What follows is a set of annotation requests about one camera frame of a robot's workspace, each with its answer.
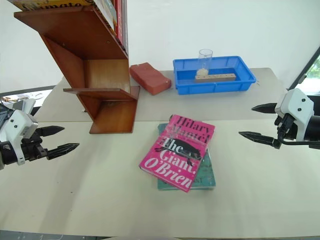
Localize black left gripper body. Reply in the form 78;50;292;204
21;128;49;162

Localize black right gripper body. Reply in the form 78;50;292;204
273;113;299;141

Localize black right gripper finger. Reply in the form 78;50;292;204
251;102;277;115
238;131;281;150

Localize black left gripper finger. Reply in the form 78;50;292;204
37;125;66;138
46;143;81;161

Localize teal book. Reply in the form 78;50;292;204
156;122;217;192

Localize pink Giant O'Brien book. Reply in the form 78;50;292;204
138;113;217;194

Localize brown wooden bookshelf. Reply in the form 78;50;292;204
13;5;141;135

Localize blue plastic bin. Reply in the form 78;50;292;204
172;55;258;96

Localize wooden block with holes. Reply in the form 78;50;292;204
194;72;237;84

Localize clear plastic cup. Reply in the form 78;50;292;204
195;48;214;77

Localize red brick-shaped block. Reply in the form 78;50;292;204
128;63;173;96

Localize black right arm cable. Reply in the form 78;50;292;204
277;117;320;150

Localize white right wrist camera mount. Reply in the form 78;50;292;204
274;87;315;141

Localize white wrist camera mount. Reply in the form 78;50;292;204
274;87;315;141
4;109;39;166

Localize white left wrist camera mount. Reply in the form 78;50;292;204
4;109;39;166

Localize black window frame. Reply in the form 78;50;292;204
286;44;320;97

